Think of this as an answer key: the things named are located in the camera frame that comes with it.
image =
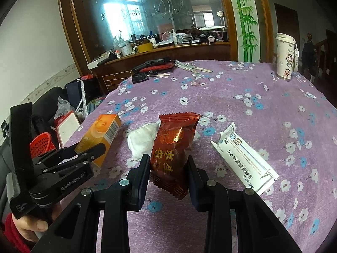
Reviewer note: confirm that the black hand tool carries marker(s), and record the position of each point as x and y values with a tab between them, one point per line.
152	62

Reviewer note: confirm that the red flat packet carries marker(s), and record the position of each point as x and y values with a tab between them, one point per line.
164	67

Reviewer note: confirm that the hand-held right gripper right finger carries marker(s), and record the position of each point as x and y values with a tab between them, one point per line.
194	187

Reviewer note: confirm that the white flat box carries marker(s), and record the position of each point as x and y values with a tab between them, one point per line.
96	63

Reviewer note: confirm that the glass partition wooden frame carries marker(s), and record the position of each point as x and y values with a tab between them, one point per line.
158	5

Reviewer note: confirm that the yellow box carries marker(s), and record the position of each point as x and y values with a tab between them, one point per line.
145	47

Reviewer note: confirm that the dark blue paper bag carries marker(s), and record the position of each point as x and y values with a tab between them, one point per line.
75	92

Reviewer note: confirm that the white spray bottle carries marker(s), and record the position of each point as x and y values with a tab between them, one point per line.
175	37

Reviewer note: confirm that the white metal pole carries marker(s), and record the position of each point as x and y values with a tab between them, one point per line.
84	97

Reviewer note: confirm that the brown wooden door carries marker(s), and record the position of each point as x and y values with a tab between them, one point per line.
287	18

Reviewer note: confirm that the flattened white medicine box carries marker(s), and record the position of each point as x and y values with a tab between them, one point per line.
244	160

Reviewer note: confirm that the small black case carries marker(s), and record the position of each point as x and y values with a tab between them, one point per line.
139	78

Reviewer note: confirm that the black leather sofa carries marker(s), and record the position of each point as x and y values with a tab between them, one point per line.
43	97

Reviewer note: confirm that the red plastic mesh basket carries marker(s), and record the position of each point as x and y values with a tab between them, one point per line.
42	142

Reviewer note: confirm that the clear tape rolls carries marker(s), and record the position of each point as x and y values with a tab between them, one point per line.
125	48

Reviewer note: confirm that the red-brown snack packet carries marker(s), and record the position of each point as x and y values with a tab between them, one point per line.
171	150

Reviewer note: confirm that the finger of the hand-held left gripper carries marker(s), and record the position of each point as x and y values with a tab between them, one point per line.
68	184
87	150

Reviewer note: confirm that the wooden brick-pattern counter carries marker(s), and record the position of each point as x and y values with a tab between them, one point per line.
158	58

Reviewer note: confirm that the orange carton box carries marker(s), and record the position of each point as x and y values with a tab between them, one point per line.
100	131

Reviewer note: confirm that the dark wooden stair railing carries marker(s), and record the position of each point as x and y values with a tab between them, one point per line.
308	52

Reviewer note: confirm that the person's left hand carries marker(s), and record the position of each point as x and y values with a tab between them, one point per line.
31	225

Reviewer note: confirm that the white cartoon print tumbler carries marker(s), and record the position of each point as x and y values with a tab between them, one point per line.
285	58

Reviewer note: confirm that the purple floral tablecloth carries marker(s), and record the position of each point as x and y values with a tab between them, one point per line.
223	97

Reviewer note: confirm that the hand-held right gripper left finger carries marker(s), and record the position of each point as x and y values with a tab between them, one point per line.
143	179

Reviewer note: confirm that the clear plastic bag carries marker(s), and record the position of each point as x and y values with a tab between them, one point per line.
63	108

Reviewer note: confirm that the white crumpled tissue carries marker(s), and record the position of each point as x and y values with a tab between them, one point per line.
142	141

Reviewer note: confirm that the paper-wrapped chopsticks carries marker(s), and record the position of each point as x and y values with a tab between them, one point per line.
193	68

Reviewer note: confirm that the bamboo wall painting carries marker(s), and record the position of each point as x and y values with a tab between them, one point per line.
244	18

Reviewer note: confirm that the white foam box red rim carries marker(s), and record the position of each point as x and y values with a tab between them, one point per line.
67	127

